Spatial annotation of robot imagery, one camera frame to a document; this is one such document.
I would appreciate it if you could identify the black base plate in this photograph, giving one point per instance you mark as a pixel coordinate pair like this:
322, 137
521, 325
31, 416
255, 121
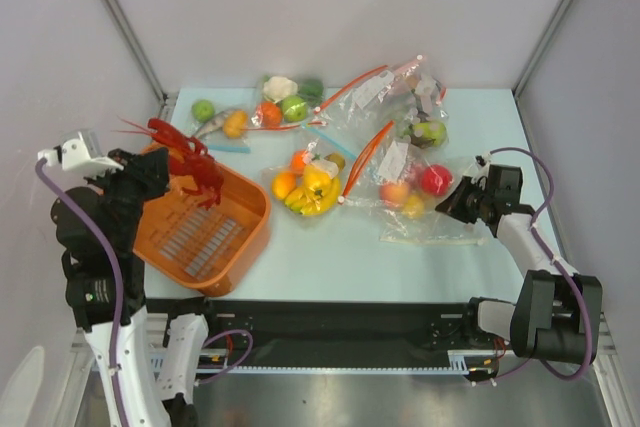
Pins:
347, 335

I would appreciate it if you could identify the dotted clear zip bag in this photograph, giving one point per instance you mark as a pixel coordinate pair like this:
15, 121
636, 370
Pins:
402, 95

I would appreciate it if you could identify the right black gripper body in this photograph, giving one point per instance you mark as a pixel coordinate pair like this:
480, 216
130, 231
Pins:
470, 202

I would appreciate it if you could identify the orange fruit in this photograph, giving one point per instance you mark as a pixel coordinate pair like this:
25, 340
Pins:
283, 184

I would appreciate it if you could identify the yellow lemon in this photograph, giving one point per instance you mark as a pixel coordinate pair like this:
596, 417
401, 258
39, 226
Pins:
415, 207

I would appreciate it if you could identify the orange plastic basket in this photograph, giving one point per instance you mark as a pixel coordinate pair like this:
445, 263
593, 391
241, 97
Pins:
207, 250

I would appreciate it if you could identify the red apple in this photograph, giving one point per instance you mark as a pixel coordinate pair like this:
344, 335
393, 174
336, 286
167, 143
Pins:
436, 180

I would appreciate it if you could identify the white cauliflower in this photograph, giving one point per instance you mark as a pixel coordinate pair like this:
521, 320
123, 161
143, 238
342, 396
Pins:
276, 88

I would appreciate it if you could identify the zip bag with orange seal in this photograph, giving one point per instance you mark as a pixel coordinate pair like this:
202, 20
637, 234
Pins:
386, 159

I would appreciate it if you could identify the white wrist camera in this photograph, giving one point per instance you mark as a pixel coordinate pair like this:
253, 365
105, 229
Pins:
483, 164
79, 152

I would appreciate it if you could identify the yellow bell pepper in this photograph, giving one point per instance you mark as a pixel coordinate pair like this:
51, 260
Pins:
317, 179

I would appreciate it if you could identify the peach apple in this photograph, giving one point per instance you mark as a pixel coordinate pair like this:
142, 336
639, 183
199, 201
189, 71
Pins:
395, 194

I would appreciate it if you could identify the green apple far left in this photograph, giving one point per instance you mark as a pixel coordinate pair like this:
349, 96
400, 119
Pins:
203, 110

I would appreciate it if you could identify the grey toy fish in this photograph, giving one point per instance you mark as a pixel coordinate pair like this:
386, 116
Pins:
215, 124

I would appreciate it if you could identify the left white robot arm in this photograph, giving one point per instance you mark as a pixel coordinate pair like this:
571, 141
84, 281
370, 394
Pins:
97, 226

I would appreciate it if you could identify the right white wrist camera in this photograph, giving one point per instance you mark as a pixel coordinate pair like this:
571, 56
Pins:
483, 164

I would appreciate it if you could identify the green pear in bag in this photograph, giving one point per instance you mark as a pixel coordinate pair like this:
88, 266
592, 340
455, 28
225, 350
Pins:
429, 134

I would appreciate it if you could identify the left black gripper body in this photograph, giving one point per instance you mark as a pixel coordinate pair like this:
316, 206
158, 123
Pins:
121, 187

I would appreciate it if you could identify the green apple in bag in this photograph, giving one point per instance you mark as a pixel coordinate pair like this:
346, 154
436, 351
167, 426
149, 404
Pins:
294, 108

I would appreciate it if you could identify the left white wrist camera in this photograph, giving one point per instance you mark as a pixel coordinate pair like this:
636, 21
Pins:
79, 152

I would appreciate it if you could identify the orange tomato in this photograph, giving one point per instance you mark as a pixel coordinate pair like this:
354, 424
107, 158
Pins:
268, 114

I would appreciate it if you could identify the red plastic lobster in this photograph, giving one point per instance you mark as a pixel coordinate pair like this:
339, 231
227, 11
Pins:
188, 157

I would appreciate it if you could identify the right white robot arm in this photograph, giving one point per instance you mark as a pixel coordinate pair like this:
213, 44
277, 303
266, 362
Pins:
556, 315

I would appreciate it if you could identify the dark green broccoli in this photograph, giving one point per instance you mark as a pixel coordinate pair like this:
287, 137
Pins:
311, 88

